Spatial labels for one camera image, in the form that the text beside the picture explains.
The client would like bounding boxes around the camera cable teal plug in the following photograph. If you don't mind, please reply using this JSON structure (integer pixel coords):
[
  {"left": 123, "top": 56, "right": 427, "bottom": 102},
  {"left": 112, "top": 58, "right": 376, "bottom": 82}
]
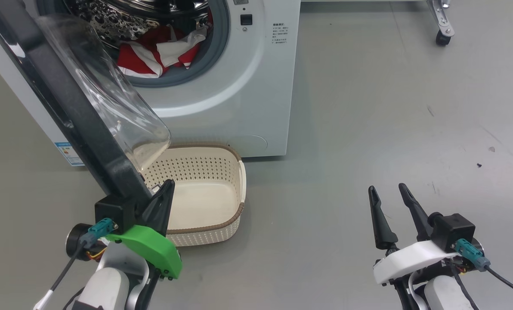
[
  {"left": 33, "top": 218, "right": 113, "bottom": 310},
  {"left": 454, "top": 239, "right": 513, "bottom": 302}
]

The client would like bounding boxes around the right camera cable teal plug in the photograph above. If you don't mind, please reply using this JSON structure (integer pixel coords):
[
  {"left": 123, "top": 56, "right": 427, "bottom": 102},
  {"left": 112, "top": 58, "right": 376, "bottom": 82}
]
[{"left": 454, "top": 239, "right": 513, "bottom": 302}]

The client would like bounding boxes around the round glass washing machine door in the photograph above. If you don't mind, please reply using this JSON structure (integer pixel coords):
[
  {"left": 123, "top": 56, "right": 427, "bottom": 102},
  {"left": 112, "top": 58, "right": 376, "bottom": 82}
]
[{"left": 0, "top": 0, "right": 171, "bottom": 207}]

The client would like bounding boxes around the white front-load washing machine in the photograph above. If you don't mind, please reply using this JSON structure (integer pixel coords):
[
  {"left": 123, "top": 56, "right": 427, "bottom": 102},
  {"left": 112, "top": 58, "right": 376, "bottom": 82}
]
[{"left": 0, "top": 0, "right": 302, "bottom": 167}]

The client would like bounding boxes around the red garment with white bands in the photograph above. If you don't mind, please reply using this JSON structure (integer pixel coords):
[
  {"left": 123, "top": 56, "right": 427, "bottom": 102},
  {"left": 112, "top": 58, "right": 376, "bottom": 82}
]
[{"left": 117, "top": 24, "right": 175, "bottom": 79}]

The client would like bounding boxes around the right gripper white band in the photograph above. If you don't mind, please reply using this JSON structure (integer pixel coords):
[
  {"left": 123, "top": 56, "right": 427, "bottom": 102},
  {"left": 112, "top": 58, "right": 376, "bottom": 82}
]
[{"left": 368, "top": 183, "right": 455, "bottom": 285}]

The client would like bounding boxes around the cream perforated laundry basket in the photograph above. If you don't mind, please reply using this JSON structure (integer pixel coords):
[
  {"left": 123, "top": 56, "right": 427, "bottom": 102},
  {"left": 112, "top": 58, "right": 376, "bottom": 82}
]
[{"left": 140, "top": 143, "right": 247, "bottom": 247}]

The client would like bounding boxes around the blue energy label sticker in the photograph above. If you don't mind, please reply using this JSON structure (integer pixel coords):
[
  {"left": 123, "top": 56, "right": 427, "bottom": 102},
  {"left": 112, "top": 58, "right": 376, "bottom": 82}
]
[{"left": 54, "top": 142, "right": 85, "bottom": 167}]

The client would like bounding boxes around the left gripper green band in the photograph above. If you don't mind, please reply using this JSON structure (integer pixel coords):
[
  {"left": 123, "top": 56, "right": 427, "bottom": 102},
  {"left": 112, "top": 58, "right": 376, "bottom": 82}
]
[{"left": 106, "top": 180, "right": 183, "bottom": 279}]

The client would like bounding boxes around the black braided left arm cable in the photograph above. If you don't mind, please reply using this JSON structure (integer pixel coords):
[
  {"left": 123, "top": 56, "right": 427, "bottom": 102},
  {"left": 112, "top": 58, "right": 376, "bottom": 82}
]
[{"left": 62, "top": 286, "right": 86, "bottom": 310}]

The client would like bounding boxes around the red garment with striped cuffs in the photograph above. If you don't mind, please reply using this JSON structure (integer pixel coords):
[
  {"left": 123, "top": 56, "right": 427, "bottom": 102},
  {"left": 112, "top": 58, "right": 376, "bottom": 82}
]
[{"left": 153, "top": 11, "right": 214, "bottom": 69}]

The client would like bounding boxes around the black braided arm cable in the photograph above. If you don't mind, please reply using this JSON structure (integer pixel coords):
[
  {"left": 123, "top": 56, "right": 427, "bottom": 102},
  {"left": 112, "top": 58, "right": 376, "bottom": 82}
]
[
  {"left": 449, "top": 263, "right": 481, "bottom": 310},
  {"left": 62, "top": 286, "right": 86, "bottom": 310}
]

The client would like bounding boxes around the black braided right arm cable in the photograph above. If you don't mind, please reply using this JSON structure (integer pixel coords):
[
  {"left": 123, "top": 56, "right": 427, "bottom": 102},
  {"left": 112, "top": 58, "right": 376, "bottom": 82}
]
[{"left": 449, "top": 263, "right": 481, "bottom": 310}]

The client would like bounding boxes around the white wheeled partition panel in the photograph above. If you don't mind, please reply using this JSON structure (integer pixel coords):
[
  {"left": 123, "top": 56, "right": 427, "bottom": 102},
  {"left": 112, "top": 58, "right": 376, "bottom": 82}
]
[{"left": 302, "top": 0, "right": 456, "bottom": 47}]

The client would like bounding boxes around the left camera cable teal plug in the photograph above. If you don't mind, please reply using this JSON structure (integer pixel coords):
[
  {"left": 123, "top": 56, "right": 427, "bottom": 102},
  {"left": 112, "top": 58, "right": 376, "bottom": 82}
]
[{"left": 33, "top": 218, "right": 113, "bottom": 310}]

